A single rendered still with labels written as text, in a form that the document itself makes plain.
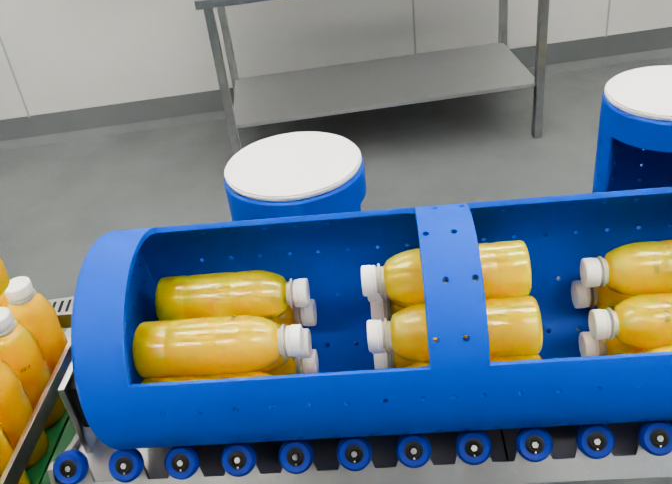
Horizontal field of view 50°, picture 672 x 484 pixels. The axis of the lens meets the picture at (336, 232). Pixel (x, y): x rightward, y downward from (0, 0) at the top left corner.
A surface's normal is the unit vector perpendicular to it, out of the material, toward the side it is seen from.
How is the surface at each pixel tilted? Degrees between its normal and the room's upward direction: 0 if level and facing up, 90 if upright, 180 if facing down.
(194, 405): 86
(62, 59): 90
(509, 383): 83
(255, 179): 0
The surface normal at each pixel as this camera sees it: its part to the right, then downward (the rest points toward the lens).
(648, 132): -0.61, 0.49
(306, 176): -0.11, -0.83
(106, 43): 0.10, 0.54
